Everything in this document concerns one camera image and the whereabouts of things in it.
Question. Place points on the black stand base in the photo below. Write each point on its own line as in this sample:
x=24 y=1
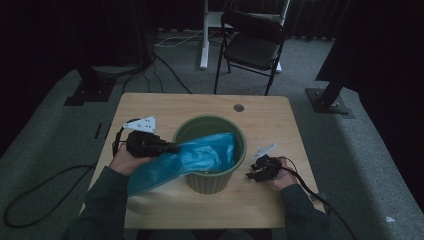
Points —
x=90 y=90

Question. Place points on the black folding chair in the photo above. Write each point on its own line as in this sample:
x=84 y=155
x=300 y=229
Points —
x=253 y=50

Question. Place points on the black stand with base plate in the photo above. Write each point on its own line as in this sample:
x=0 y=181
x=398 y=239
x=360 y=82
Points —
x=328 y=100

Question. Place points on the round table grommet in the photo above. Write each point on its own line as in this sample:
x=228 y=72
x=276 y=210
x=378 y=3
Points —
x=238 y=107

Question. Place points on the blue plastic trash bag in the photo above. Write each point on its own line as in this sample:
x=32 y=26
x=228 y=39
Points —
x=200 y=155

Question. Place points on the green ribbed trash bin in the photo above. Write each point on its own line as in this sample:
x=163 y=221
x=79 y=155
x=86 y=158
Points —
x=208 y=181

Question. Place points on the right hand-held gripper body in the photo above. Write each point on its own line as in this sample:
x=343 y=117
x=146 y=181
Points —
x=271 y=166

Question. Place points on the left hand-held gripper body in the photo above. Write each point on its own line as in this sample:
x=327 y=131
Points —
x=145 y=143

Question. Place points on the white scrap on floor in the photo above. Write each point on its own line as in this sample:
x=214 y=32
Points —
x=390 y=219

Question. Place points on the person's right hand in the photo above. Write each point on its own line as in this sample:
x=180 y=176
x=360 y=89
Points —
x=286 y=178

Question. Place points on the person's left hand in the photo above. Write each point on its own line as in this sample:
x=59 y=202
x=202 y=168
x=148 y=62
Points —
x=125 y=163

